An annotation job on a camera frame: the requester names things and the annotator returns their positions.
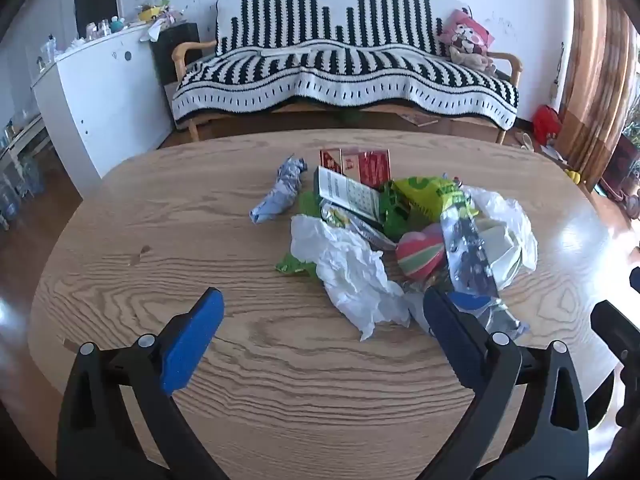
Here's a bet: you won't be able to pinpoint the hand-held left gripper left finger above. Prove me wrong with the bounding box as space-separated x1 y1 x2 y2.
56 287 231 480

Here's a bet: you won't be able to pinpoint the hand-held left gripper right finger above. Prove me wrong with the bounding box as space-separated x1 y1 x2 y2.
417 287 590 480

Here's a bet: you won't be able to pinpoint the clear plastic bottle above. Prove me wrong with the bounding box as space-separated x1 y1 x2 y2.
440 200 531 341

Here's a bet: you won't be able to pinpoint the pink green striped ball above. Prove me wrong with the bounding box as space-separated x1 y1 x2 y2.
396 225 446 281

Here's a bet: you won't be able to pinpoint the white paper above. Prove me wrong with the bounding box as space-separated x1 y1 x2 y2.
290 214 411 342

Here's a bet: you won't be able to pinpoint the small green wrapper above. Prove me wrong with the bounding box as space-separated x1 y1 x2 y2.
276 252 318 277

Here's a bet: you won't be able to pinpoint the white plastic bag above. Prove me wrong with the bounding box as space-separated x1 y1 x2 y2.
465 185 538 291

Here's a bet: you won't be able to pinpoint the green snack bag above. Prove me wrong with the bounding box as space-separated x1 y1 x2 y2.
380 175 481 241

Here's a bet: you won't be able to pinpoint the bluish purple wrapper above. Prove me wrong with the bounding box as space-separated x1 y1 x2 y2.
248 156 308 224

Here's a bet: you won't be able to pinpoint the white green medicine box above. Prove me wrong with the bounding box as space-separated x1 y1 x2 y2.
313 166 383 226

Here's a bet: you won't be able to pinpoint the red and white carton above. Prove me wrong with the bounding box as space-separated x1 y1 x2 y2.
319 147 392 190

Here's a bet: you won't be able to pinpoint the oval wooden table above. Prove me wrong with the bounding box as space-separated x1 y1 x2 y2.
27 129 640 480

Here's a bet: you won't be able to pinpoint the potted plant red pot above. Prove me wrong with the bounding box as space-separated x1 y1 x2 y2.
600 132 640 201

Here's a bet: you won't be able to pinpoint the red bag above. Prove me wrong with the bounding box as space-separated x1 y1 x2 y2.
531 105 563 147

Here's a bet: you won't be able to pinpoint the brown curtain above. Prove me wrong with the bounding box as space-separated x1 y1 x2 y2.
557 0 640 191

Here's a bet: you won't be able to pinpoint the flat cardboard piece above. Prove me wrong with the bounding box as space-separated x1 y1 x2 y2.
400 112 441 127

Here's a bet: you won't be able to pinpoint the large water bottles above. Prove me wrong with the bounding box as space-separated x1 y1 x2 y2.
0 157 48 231

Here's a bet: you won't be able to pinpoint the white cabinet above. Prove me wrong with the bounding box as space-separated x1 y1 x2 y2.
31 24 176 198

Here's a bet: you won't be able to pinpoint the beige plush toy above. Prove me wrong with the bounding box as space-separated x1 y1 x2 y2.
449 45 498 76

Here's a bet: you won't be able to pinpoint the sofa with striped blanket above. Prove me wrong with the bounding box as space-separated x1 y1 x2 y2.
171 0 519 131

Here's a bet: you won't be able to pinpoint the black speaker box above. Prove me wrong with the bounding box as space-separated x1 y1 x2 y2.
149 22 202 86

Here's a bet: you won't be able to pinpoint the pink cartoon pillow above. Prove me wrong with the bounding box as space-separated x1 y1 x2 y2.
439 9 496 58

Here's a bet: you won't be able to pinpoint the pile of small toys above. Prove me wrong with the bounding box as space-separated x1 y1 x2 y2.
85 0 186 41

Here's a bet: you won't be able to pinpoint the wooden sofa frame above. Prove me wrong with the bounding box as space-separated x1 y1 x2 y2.
171 40 523 147

